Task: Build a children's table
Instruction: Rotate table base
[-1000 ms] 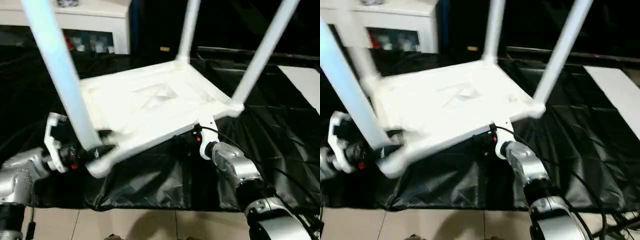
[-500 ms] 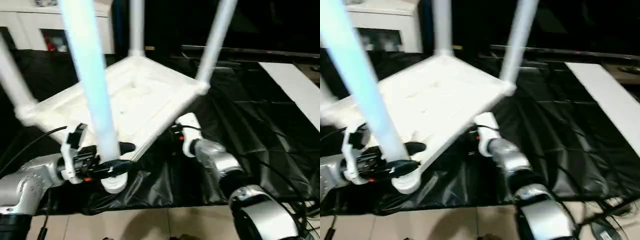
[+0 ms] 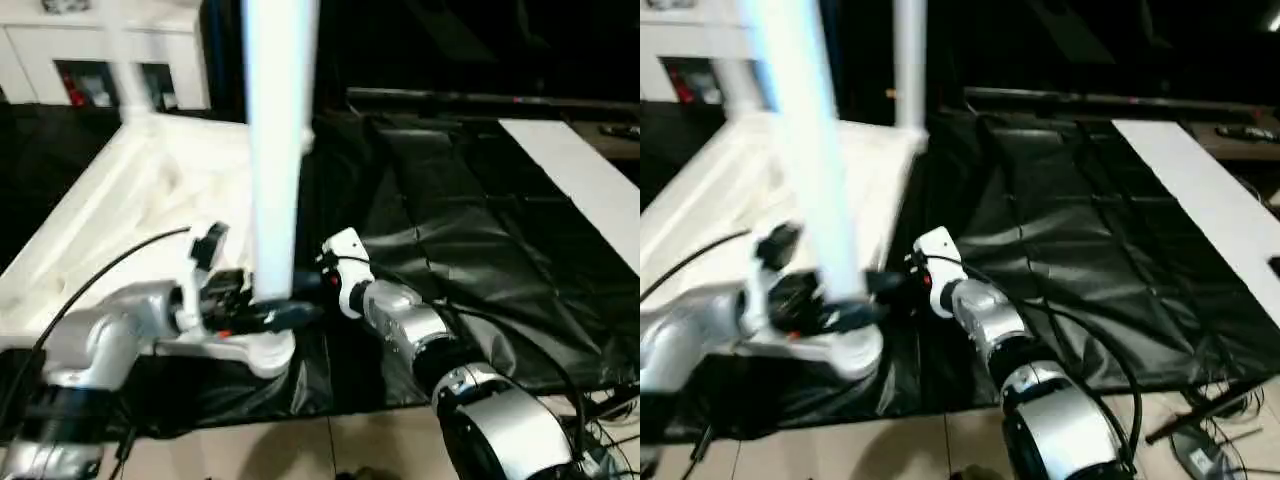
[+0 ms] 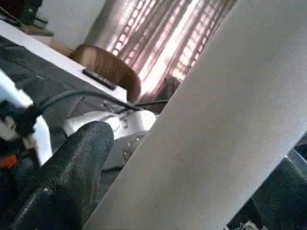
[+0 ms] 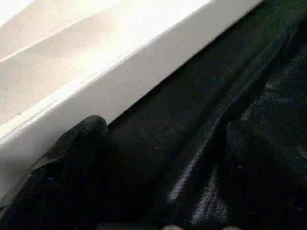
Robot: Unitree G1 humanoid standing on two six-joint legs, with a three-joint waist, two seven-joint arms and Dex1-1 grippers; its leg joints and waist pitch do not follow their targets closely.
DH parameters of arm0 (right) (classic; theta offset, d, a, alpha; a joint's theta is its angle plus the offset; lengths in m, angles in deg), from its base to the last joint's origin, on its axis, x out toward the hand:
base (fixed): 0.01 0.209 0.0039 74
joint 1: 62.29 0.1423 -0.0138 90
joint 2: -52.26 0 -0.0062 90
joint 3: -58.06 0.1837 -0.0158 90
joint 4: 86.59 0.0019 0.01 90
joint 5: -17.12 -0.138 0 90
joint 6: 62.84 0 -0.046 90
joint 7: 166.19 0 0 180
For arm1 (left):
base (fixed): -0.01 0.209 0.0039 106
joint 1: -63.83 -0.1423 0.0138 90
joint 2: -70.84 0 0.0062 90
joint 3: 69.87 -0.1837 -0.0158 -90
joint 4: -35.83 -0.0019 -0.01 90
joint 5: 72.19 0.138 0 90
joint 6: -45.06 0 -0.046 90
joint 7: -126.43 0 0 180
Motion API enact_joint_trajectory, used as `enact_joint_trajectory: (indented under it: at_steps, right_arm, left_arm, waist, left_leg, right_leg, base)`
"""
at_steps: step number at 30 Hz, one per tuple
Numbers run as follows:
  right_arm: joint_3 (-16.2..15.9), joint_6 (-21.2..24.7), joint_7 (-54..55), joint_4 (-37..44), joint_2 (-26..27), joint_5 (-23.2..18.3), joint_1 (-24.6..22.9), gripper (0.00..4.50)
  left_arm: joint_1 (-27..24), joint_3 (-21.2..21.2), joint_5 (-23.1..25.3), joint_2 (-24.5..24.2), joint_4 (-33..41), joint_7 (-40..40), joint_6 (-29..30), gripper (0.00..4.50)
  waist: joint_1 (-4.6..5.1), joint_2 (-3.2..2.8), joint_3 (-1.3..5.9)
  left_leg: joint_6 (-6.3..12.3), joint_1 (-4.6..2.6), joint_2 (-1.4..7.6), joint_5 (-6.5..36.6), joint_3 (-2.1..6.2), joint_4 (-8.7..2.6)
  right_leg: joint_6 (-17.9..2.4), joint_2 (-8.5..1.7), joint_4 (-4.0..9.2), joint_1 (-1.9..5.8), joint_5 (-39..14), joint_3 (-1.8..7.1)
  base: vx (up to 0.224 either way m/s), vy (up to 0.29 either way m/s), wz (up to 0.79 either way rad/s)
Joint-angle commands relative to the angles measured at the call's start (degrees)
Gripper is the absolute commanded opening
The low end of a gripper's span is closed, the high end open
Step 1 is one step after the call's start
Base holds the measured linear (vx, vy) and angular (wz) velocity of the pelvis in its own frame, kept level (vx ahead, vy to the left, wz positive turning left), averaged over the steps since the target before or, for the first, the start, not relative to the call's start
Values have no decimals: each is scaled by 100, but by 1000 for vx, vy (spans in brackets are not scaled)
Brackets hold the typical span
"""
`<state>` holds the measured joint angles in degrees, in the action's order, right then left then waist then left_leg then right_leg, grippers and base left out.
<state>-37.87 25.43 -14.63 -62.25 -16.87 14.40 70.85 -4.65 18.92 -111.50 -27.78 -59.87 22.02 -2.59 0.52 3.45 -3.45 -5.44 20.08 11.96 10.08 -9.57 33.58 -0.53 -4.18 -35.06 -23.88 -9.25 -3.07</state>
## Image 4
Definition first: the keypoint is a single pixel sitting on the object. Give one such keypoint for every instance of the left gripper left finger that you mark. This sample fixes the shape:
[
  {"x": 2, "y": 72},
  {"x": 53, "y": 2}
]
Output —
[{"x": 67, "y": 182}]

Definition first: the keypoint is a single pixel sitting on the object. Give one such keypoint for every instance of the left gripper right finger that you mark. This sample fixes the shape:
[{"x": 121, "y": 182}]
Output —
[{"x": 283, "y": 196}]

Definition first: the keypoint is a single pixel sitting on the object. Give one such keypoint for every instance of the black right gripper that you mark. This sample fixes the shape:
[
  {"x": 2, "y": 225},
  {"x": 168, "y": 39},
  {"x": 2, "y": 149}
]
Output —
[{"x": 14, "y": 124}]

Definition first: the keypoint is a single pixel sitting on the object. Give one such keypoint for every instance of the white plastic table leg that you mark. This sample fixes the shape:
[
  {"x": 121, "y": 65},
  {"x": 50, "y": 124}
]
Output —
[{"x": 225, "y": 124}]

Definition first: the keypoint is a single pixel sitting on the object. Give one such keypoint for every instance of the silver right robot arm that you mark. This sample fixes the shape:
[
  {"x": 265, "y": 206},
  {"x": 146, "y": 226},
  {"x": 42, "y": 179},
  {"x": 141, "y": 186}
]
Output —
[{"x": 120, "y": 129}]

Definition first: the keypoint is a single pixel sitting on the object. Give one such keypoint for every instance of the black plastic mat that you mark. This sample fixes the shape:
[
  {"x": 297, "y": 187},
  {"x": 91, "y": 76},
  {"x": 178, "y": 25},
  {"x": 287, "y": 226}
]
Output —
[{"x": 48, "y": 81}]

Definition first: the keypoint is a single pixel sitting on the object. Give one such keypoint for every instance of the dark elongated device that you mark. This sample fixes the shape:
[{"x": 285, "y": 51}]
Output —
[{"x": 98, "y": 79}]

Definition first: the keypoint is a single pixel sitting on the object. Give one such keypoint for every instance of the brown wicker chair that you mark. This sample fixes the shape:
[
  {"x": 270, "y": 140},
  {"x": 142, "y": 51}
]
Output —
[{"x": 112, "y": 67}]

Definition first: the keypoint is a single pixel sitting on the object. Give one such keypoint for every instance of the light striped window curtain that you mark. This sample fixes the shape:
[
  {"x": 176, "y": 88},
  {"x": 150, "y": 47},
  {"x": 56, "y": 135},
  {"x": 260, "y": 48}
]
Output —
[{"x": 158, "y": 33}]

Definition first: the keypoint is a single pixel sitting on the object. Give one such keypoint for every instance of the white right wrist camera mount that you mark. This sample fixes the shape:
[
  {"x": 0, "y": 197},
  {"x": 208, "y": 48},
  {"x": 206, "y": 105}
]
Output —
[{"x": 29, "y": 124}]

